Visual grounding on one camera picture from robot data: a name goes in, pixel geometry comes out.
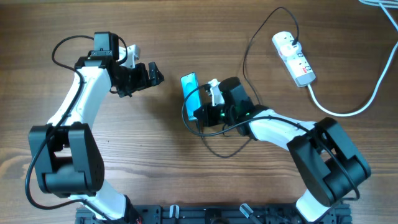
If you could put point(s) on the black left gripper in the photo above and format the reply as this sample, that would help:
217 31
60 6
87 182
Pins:
142 81

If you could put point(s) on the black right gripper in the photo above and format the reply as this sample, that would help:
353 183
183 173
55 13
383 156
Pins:
208 119

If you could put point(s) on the white charger plug adapter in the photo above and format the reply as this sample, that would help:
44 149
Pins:
288 49

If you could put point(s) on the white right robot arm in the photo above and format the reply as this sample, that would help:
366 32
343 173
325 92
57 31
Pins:
328 161

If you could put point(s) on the white power strip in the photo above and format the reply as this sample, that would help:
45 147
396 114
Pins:
297 65

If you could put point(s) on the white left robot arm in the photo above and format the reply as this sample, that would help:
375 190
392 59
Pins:
66 165

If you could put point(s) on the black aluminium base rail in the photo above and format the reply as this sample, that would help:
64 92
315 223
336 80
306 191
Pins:
273 213

